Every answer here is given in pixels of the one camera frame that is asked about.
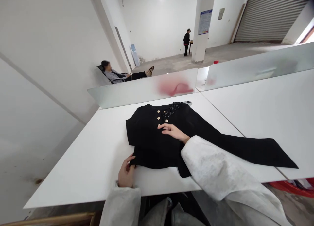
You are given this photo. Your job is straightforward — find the red plastic basin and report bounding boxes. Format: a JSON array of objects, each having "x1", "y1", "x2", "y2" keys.
[{"x1": 267, "y1": 179, "x2": 314, "y2": 200}]

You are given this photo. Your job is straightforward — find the grey roller shutter door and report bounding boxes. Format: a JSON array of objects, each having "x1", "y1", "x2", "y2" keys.
[{"x1": 232, "y1": 0, "x2": 312, "y2": 44}]

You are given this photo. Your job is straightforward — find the white water dispenser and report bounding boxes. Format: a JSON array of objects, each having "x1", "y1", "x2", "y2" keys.
[{"x1": 130, "y1": 43, "x2": 141, "y2": 67}]

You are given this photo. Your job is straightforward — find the black jacket with gold buttons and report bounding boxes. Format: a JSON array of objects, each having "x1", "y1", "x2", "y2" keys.
[{"x1": 125, "y1": 101, "x2": 300, "y2": 179}]

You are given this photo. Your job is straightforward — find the person's legs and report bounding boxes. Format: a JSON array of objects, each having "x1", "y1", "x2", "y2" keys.
[{"x1": 139, "y1": 196, "x2": 204, "y2": 226}]

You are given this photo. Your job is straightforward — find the wooden chair rail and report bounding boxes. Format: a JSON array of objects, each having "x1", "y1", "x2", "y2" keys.
[{"x1": 14, "y1": 211, "x2": 99, "y2": 226}]

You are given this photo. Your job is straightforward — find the person's right hand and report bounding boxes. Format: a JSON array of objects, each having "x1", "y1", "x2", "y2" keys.
[{"x1": 158, "y1": 124, "x2": 191, "y2": 144}]

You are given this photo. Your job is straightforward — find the blurred red object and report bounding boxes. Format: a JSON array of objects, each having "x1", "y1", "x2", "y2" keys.
[{"x1": 158, "y1": 76, "x2": 195, "y2": 97}]

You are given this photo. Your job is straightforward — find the person's left hand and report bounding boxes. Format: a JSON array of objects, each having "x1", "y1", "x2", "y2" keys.
[{"x1": 117, "y1": 155, "x2": 137, "y2": 189}]

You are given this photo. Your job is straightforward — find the black reclining chair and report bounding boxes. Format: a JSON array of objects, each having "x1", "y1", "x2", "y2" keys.
[{"x1": 96, "y1": 65, "x2": 129, "y2": 85}]

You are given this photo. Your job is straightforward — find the blue wall poster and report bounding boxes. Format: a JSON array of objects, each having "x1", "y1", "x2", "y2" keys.
[{"x1": 197, "y1": 9, "x2": 213, "y2": 36}]

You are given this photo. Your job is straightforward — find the frosted glass desk divider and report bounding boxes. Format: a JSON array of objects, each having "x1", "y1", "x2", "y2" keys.
[
  {"x1": 205, "y1": 41, "x2": 314, "y2": 92},
  {"x1": 87, "y1": 67, "x2": 199, "y2": 110}
]

